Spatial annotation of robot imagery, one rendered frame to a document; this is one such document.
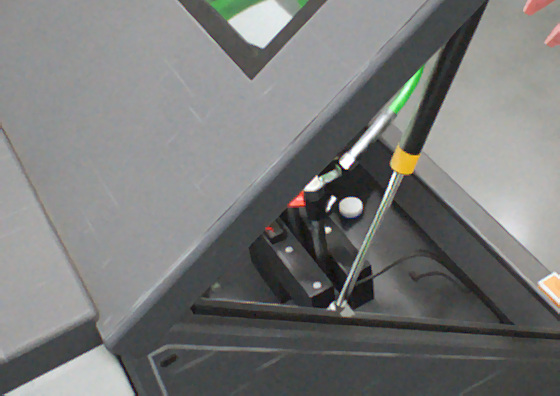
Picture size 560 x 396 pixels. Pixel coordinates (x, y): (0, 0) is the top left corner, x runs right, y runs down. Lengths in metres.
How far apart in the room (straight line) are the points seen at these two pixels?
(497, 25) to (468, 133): 0.59
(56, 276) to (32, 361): 0.06
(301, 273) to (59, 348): 0.68
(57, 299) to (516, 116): 2.44
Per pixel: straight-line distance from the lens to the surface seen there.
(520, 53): 3.19
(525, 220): 2.62
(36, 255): 0.63
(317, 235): 1.20
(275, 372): 0.73
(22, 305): 0.61
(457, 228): 1.37
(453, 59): 0.64
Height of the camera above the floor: 1.94
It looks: 45 degrees down
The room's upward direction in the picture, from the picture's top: 7 degrees counter-clockwise
